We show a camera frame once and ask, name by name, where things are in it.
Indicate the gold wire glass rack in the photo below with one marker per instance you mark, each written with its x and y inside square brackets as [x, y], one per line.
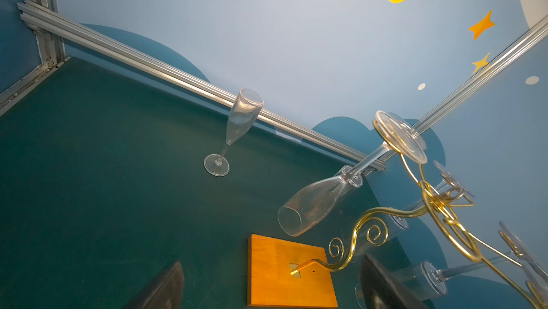
[440, 206]

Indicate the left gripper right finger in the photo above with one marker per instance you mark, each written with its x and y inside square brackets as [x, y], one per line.
[381, 289]

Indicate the clear flute glass front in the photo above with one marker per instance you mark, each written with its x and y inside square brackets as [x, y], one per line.
[426, 282]

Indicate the orange wooden rack base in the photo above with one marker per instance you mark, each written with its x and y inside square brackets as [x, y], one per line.
[270, 283]

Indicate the aluminium frame right post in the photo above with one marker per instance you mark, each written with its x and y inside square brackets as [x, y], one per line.
[486, 74]

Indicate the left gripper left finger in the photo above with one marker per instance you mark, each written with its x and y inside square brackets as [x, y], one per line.
[164, 291]

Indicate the aluminium frame post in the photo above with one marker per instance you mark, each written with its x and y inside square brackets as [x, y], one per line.
[486, 74]
[37, 15]

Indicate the aluminium frame left post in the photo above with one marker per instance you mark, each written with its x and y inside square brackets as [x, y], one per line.
[37, 15]

